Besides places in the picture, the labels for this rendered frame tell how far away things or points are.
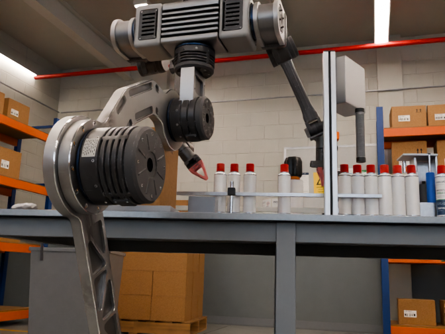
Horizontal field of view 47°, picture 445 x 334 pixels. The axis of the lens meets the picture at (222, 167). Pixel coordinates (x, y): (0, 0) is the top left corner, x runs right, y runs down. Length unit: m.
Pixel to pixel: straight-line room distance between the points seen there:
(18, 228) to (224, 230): 0.68
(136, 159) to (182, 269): 4.34
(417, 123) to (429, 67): 1.24
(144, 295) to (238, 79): 3.31
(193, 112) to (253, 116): 5.42
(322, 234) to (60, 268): 2.87
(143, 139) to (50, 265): 3.15
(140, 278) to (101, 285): 4.19
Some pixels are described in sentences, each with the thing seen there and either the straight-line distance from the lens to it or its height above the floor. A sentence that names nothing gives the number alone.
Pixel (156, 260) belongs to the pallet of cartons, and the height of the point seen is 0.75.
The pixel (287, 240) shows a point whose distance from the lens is 1.59.
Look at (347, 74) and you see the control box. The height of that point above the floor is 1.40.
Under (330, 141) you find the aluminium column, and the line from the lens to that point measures 1.94.
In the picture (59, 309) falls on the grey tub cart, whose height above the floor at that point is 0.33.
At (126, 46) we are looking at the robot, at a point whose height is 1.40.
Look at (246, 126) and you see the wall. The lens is 6.97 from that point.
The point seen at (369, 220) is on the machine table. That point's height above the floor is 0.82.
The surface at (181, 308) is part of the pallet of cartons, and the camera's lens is 5.39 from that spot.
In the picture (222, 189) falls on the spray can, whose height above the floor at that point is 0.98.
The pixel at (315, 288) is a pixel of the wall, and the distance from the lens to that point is 6.52.
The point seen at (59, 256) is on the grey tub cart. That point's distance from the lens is 4.18.
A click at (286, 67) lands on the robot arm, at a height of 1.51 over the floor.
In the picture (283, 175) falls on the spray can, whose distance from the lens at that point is 2.04.
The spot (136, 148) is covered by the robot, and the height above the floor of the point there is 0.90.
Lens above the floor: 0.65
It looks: 12 degrees up
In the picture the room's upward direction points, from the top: 2 degrees clockwise
